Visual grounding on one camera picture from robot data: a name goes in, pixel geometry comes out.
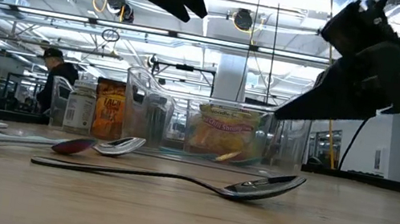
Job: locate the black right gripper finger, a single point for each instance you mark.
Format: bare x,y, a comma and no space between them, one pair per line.
332,97

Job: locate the chili shrimp ramen pack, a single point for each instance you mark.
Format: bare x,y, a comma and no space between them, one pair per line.
225,132

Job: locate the taco seasoning packet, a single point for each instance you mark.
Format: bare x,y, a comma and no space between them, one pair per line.
108,113

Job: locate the white lid spice jar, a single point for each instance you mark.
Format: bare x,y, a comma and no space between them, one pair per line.
80,108

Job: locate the clear plastic storage bin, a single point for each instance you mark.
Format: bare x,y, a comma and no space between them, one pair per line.
194,99
291,147
57,100

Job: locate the person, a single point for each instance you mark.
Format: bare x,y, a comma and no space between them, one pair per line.
61,76

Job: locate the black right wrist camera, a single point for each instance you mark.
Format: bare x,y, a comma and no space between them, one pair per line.
356,28

